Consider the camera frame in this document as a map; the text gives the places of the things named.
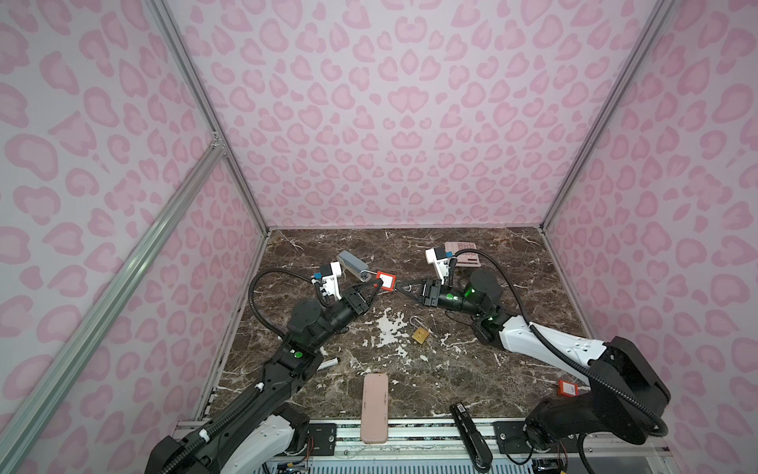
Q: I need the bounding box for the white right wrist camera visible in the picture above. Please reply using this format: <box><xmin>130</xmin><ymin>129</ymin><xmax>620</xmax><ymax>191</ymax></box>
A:
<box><xmin>424</xmin><ymin>246</ymin><xmax>453</xmax><ymax>284</ymax></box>

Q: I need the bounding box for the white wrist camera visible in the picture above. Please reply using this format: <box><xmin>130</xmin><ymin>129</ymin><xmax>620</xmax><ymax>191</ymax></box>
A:
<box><xmin>312</xmin><ymin>262</ymin><xmax>343</xmax><ymax>303</ymax></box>
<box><xmin>424</xmin><ymin>246</ymin><xmax>453</xmax><ymax>284</ymax></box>

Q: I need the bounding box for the red key tag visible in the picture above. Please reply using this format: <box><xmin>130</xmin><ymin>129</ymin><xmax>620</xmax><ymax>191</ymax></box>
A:
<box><xmin>558</xmin><ymin>380</ymin><xmax>580</xmax><ymax>397</ymax></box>
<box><xmin>376</xmin><ymin>272</ymin><xmax>397</xmax><ymax>292</ymax></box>

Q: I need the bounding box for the pink desk calculator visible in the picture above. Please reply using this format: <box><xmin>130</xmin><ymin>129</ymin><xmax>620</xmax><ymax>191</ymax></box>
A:
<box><xmin>444</xmin><ymin>242</ymin><xmax>482</xmax><ymax>268</ymax></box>

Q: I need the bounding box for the black stapler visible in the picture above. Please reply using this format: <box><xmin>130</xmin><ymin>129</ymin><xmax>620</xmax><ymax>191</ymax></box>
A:
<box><xmin>449</xmin><ymin>402</ymin><xmax>493</xmax><ymax>473</ymax></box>

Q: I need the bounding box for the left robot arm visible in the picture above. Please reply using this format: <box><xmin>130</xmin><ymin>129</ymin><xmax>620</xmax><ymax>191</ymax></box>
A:
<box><xmin>145</xmin><ymin>280</ymin><xmax>381</xmax><ymax>473</ymax></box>

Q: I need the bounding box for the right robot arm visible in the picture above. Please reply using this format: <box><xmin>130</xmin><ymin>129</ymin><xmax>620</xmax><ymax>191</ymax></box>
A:
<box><xmin>396</xmin><ymin>269</ymin><xmax>671</xmax><ymax>450</ymax></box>

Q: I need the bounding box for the black white marker pen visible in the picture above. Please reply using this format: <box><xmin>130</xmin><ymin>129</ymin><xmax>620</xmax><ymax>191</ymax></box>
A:
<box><xmin>318</xmin><ymin>357</ymin><xmax>340</xmax><ymax>371</ymax></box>

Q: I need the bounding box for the pink pencil case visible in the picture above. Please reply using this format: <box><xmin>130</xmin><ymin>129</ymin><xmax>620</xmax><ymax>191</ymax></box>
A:
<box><xmin>360</xmin><ymin>373</ymin><xmax>389</xmax><ymax>444</ymax></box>

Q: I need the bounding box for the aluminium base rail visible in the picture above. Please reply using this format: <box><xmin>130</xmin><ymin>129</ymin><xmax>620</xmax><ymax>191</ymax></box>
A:
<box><xmin>176</xmin><ymin>417</ymin><xmax>676</xmax><ymax>474</ymax></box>

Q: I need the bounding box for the grey blue stapler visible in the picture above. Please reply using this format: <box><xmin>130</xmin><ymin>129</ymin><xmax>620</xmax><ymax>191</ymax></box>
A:
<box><xmin>338</xmin><ymin>251</ymin><xmax>373</xmax><ymax>282</ymax></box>

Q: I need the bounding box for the brass padlock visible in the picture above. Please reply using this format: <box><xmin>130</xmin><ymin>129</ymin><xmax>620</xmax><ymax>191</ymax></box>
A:
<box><xmin>409</xmin><ymin>316</ymin><xmax>432</xmax><ymax>345</ymax></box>

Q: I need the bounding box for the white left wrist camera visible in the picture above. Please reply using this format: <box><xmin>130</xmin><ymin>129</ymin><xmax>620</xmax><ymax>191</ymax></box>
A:
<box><xmin>312</xmin><ymin>262</ymin><xmax>343</xmax><ymax>303</ymax></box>

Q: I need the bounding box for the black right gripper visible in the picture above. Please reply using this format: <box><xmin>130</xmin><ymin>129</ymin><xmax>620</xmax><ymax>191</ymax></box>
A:
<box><xmin>398</xmin><ymin>279</ymin><xmax>487</xmax><ymax>317</ymax></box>

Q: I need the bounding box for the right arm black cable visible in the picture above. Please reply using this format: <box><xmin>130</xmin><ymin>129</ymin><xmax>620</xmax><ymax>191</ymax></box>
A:
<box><xmin>452</xmin><ymin>248</ymin><xmax>669</xmax><ymax>438</ymax></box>

